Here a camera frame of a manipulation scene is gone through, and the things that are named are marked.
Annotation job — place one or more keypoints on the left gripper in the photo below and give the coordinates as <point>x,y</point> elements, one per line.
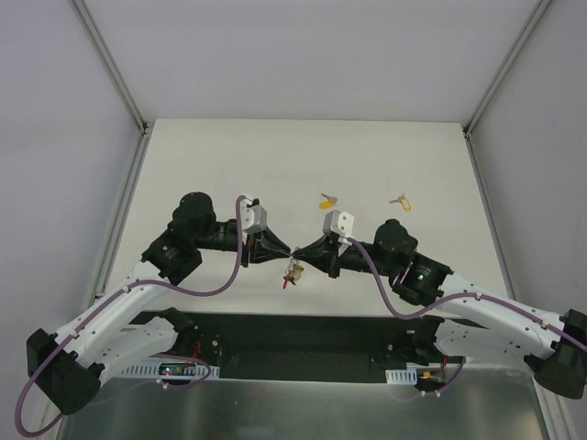
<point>250,249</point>

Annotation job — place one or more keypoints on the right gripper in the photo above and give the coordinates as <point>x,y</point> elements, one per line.
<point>333,258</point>

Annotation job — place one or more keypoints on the red grey carabiner keyring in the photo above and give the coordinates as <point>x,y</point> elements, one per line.
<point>293,273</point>

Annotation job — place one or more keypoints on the key with yellow tag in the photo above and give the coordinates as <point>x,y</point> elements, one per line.
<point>403,201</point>
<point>328,201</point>

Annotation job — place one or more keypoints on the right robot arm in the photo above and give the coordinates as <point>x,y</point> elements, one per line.
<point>462,319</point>

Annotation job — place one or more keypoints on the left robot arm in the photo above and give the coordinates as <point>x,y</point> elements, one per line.
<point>71,364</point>

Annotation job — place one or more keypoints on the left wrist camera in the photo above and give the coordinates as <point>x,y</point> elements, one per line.
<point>253,216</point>

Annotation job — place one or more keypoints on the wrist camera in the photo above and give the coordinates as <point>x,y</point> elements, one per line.
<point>339,225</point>
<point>253,216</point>

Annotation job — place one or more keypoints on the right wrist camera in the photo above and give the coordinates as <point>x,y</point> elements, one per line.
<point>339,225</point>

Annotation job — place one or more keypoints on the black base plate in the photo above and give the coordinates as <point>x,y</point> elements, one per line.
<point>343,349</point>

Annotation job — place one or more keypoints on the right white cable duct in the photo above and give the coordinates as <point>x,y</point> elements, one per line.
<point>406,376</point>

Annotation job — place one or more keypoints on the white cable duct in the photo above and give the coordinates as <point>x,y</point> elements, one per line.
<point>155,369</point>
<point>406,376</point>

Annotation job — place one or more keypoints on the left white cable duct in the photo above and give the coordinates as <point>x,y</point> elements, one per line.
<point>155,369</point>

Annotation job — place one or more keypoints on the left aluminium frame post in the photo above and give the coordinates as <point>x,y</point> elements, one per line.
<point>108,62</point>

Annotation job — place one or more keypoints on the aluminium frame post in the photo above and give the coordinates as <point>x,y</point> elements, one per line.
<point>108,62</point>
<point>527,31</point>

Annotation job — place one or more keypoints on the right aluminium frame post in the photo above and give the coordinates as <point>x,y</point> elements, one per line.
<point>527,31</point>

